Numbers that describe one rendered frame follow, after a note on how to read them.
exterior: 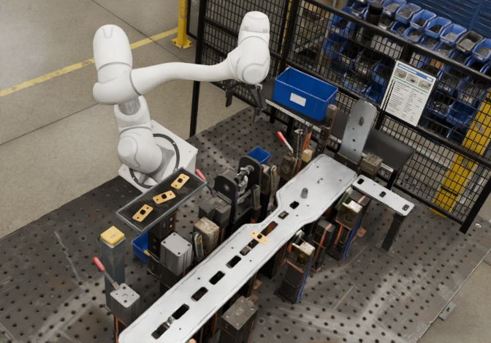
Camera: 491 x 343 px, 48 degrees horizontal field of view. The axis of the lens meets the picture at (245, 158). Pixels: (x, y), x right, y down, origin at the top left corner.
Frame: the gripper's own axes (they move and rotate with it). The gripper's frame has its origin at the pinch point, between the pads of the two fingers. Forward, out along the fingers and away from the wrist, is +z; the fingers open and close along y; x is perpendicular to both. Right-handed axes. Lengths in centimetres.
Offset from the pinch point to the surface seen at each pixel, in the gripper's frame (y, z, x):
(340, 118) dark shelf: 9, 43, 83
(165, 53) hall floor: -212, 147, 182
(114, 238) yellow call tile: -7, 30, -61
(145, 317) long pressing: 18, 46, -69
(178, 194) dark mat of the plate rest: -5.2, 30.0, -28.4
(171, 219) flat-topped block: -5, 42, -32
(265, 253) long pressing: 32, 46, -16
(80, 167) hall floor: -145, 146, 29
